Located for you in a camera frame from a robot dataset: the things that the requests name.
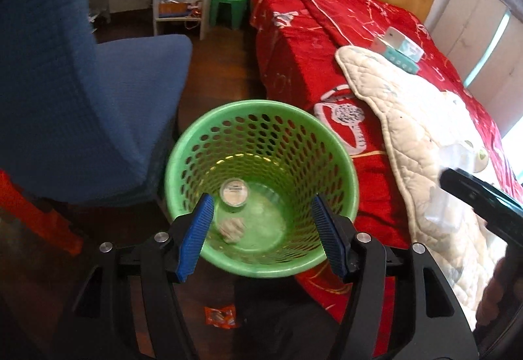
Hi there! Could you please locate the crumpled white tissue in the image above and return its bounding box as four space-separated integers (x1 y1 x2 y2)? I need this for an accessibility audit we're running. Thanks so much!
218 218 246 243

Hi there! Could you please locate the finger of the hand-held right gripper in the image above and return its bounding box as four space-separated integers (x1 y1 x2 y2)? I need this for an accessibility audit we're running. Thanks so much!
439 167 497 228

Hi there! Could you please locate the white tissue box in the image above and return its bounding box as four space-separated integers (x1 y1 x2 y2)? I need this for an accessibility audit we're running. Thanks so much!
371 26 426 59

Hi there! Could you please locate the teal tissue box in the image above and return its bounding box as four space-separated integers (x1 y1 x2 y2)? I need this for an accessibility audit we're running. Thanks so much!
387 49 419 74

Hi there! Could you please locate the white paper cup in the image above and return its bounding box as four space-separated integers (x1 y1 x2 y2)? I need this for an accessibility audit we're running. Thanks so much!
443 139 489 175

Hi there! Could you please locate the white quilted mat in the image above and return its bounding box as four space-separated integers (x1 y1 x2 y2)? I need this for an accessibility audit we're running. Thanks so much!
335 45 511 309

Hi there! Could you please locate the person's right hand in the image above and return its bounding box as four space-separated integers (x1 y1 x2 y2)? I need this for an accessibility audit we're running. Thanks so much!
476 258 509 328

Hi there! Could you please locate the green perforated plastic basket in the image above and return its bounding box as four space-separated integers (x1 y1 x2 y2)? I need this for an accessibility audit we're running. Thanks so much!
164 99 360 278

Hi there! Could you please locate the green plastic stool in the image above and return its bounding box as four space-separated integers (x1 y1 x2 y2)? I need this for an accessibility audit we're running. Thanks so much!
209 0 248 30

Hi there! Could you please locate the white wardrobe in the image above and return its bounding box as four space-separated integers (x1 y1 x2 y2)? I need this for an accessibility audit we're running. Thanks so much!
431 0 523 87

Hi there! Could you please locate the orange book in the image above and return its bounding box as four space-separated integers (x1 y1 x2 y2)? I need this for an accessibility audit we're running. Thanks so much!
159 2 191 18

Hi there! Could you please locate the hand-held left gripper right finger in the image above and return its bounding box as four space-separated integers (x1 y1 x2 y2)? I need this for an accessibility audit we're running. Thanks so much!
311 194 480 360

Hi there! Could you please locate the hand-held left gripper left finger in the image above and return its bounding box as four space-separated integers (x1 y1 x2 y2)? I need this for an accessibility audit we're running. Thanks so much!
49 193 216 360

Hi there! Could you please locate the red printed blanket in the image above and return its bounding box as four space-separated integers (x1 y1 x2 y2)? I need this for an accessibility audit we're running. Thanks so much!
250 0 523 324

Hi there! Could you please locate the orange snack wrapper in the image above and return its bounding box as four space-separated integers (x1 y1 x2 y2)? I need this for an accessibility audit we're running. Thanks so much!
204 305 238 329

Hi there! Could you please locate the red plastic object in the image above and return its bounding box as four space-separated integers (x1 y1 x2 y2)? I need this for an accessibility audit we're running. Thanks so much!
0 170 84 256

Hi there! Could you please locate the blue fabric office chair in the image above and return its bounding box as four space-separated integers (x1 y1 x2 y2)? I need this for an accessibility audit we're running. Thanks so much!
0 0 194 205

